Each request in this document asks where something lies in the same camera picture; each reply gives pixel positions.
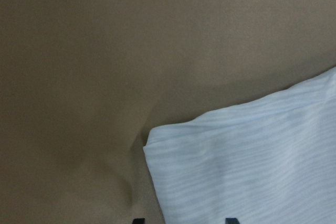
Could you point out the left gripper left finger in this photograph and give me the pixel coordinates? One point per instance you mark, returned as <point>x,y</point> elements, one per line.
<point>138,221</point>

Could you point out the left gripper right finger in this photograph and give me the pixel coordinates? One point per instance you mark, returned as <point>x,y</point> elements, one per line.
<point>231,221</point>

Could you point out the light blue button-up shirt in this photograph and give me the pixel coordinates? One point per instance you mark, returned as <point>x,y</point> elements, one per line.
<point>271,160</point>

